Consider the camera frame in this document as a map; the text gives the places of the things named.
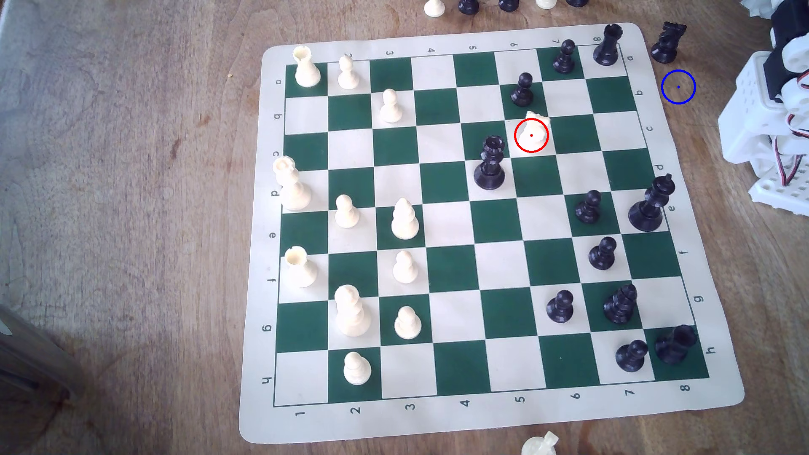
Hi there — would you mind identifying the green and white chess mat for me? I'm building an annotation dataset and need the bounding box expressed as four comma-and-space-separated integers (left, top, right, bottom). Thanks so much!
238, 23, 745, 444

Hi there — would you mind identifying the black chess rook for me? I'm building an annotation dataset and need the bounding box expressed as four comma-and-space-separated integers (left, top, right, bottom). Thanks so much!
655, 324, 698, 365
593, 24, 623, 67

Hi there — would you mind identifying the dark grey metal object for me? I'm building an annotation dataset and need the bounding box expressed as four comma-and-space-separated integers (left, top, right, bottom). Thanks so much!
0, 305, 80, 405

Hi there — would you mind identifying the red black white servo cable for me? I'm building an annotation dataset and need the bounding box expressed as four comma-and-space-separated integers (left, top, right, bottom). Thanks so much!
774, 136, 809, 187
793, 70, 809, 137

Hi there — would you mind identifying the white chess knight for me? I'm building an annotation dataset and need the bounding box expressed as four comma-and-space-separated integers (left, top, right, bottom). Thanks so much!
520, 110, 551, 153
521, 431, 560, 455

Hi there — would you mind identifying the black chess pawn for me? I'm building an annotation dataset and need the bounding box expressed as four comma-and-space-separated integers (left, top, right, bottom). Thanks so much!
616, 340, 649, 373
588, 237, 618, 270
546, 290, 575, 324
574, 190, 603, 225
552, 39, 577, 74
511, 72, 536, 107

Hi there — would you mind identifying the white chess rook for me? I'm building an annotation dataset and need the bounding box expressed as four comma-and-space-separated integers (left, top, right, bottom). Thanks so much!
284, 246, 318, 288
292, 45, 322, 88

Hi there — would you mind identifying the black chess queen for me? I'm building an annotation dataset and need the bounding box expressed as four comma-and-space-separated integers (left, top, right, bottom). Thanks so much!
474, 134, 507, 190

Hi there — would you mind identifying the white chess queen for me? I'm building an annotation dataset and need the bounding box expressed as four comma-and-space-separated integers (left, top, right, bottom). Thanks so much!
272, 156, 312, 212

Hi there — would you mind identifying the white chess bishop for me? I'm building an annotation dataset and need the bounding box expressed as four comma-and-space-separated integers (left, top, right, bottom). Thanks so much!
391, 198, 421, 241

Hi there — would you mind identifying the black chess knight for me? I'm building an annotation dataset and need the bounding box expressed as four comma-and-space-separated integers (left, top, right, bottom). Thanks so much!
651, 21, 688, 64

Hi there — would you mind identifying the black chess king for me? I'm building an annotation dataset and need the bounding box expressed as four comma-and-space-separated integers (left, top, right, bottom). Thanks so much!
628, 174, 676, 233

